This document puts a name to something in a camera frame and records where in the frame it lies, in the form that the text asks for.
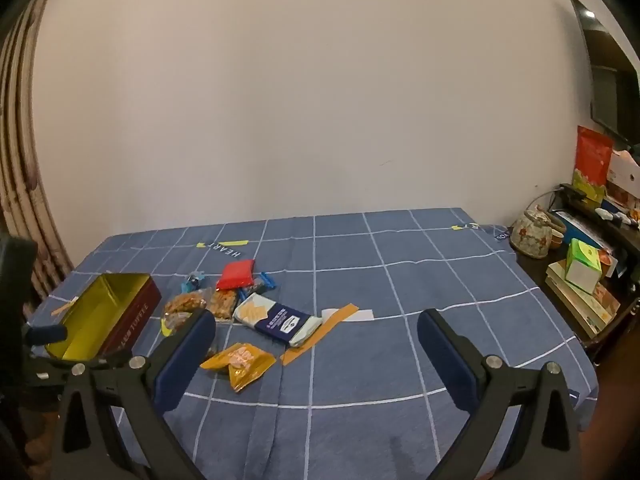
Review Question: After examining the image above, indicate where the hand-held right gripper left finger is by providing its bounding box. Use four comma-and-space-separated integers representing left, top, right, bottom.
50, 308, 217, 480

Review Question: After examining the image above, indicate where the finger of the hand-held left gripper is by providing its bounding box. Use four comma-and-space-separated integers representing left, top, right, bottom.
26, 325, 69, 347
22, 355, 76, 387

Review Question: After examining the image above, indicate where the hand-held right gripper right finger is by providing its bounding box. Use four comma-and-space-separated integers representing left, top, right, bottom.
417, 308, 583, 480

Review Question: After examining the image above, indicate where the yellow snack packet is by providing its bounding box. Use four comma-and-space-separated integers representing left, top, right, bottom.
200, 349, 241, 372

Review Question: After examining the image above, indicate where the clear peanut packet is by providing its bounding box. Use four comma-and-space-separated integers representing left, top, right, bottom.
164, 290, 208, 313
207, 287, 241, 320
162, 311, 193, 334

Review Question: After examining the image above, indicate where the red tin box gold inside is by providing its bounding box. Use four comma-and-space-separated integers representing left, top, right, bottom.
44, 273, 162, 361

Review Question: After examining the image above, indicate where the orange snack packet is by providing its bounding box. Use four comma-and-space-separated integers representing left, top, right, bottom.
227, 342, 277, 393

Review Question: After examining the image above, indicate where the red snack packet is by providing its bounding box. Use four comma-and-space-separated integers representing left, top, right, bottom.
216, 259, 256, 291

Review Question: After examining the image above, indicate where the blue and white cracker packet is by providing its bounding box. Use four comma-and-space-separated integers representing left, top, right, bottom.
232, 292, 323, 349

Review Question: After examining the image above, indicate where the blue checked tablecloth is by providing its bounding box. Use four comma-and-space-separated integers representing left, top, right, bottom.
25, 206, 599, 480

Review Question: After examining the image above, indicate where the orange tape strip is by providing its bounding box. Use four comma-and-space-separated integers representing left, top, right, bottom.
280, 302, 360, 366

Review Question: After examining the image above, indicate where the beige patterned curtain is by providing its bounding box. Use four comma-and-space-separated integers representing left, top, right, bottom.
0, 0, 76, 301

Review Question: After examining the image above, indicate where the floral ceramic teapot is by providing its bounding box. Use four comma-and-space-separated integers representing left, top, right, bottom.
509, 205, 566, 259

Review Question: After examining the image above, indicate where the stack of flat boxes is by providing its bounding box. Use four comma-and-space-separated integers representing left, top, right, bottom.
544, 257, 622, 338

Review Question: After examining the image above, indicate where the green and white box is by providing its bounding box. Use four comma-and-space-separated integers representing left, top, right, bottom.
565, 238, 603, 291

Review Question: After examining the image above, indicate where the dark wooden side cabinet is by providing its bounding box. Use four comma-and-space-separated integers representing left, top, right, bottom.
510, 184, 640, 361

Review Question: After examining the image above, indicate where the red gift bag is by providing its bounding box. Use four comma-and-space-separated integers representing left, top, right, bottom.
574, 126, 614, 206

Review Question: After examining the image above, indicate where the cardboard box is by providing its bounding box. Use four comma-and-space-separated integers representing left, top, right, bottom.
605, 147, 640, 211

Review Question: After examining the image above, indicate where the black wall television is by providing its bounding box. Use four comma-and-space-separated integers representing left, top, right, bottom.
566, 0, 640, 147

